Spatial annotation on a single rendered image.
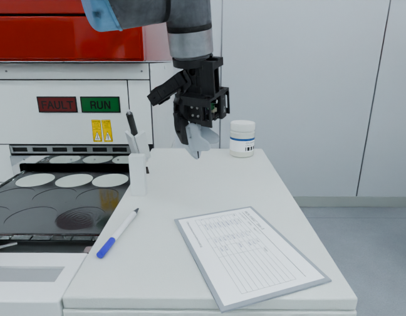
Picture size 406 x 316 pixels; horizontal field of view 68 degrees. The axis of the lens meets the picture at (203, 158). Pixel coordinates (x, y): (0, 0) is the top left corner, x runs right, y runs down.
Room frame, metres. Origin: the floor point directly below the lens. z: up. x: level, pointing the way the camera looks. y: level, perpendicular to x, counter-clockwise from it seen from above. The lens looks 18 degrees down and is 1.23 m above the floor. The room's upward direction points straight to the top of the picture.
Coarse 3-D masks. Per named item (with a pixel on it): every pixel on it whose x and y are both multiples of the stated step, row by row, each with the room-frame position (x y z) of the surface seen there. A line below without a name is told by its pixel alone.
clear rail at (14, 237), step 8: (0, 240) 0.50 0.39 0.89; (8, 240) 0.50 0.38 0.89; (16, 240) 0.50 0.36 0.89; (24, 240) 0.50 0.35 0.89; (32, 240) 0.50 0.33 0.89; (40, 240) 0.50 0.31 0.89; (48, 240) 0.50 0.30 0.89; (56, 240) 0.50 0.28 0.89; (64, 240) 0.50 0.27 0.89; (72, 240) 0.50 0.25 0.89; (80, 240) 0.50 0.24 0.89; (88, 240) 0.50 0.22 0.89
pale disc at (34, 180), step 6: (36, 174) 0.84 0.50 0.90; (42, 174) 0.84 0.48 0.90; (48, 174) 0.84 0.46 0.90; (18, 180) 0.79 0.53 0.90; (24, 180) 0.79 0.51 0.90; (30, 180) 0.79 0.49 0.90; (36, 180) 0.79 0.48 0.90; (42, 180) 0.79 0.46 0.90; (48, 180) 0.79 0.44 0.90; (24, 186) 0.75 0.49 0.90; (30, 186) 0.75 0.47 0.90
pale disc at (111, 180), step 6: (108, 174) 0.84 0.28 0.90; (114, 174) 0.84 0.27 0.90; (120, 174) 0.84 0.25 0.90; (96, 180) 0.79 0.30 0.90; (102, 180) 0.79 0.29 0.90; (108, 180) 0.79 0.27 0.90; (114, 180) 0.79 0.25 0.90; (120, 180) 0.79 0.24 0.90; (126, 180) 0.79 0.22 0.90; (102, 186) 0.75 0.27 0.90; (108, 186) 0.75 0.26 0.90
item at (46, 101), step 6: (42, 102) 0.90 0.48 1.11; (48, 102) 0.90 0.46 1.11; (54, 102) 0.90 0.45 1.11; (60, 102) 0.90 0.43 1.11; (66, 102) 0.90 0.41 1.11; (72, 102) 0.90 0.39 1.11; (42, 108) 0.90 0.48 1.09; (48, 108) 0.90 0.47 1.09; (54, 108) 0.90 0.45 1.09; (60, 108) 0.90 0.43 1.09; (66, 108) 0.90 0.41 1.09; (72, 108) 0.90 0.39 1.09
